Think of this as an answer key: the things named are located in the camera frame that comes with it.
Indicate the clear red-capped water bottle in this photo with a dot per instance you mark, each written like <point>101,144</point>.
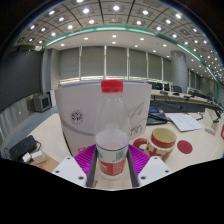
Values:
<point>112,133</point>

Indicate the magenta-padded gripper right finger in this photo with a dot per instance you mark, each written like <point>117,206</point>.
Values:
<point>153,168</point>

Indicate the long curved conference desk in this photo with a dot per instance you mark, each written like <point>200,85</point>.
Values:
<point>176,98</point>

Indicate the black desk phone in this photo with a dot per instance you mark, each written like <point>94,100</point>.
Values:
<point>156,116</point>

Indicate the black power strip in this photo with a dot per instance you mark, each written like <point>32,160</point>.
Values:
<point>21,147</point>

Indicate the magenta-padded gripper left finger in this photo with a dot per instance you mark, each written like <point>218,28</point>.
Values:
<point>71,170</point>

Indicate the white charger block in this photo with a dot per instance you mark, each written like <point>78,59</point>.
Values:
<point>38,156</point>

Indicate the flat round red coaster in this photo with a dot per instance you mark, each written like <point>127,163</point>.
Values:
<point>184,147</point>

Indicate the group of ceiling lights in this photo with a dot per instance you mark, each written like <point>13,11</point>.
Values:
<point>116,7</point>

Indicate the white power strip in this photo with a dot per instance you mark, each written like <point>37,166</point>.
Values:
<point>210,130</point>

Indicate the grey box monitor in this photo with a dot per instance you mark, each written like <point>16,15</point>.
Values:
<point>41,102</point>

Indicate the red and cream mug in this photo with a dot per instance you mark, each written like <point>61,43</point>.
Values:
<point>161,143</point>

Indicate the white printed paper sheet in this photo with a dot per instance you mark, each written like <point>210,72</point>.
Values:
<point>184,121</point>

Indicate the white copy paper carton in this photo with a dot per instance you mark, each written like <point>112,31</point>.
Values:
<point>78,106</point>

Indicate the row of black office chairs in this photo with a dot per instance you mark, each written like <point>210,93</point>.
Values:
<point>166,86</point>

